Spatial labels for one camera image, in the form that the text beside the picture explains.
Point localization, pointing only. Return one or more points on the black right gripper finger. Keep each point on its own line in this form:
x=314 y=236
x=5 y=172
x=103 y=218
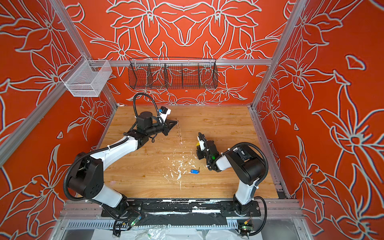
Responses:
x=201 y=154
x=201 y=137

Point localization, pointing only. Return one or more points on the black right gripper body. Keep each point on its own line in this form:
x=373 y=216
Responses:
x=208 y=159

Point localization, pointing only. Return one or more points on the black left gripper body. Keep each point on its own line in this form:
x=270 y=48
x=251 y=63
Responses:
x=165 y=128

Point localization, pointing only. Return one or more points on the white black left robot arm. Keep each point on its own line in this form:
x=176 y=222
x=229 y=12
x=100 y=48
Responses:
x=84 y=179

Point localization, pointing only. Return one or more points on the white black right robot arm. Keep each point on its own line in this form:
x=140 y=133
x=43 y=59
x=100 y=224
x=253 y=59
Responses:
x=251 y=167

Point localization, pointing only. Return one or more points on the clear acrylic basket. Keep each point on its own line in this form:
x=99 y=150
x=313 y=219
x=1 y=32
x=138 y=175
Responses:
x=84 y=79

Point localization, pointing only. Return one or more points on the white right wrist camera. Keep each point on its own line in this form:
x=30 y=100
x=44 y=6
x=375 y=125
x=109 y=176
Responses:
x=201 y=147

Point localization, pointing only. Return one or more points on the black wire mesh basket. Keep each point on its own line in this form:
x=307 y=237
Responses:
x=172 y=76

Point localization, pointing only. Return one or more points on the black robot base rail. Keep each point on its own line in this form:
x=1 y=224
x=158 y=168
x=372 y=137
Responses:
x=183 y=219

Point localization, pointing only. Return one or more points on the aluminium horizontal back rail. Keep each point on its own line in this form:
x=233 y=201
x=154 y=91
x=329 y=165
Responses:
x=219 y=62

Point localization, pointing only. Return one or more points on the aluminium frame corner post right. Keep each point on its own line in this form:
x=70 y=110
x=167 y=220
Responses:
x=290 y=25

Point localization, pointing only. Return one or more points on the aluminium frame corner post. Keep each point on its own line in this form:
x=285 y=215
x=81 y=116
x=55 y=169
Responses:
x=290 y=25
x=65 y=18

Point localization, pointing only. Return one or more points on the aluminium frame corner post left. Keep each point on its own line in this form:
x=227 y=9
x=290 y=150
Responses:
x=65 y=18

